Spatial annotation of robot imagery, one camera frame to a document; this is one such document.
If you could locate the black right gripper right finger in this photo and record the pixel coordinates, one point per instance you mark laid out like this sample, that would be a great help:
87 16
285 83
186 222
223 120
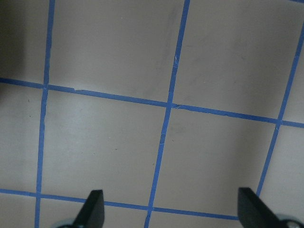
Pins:
253 212

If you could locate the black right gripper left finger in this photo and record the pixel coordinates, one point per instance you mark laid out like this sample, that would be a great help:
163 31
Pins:
92 213

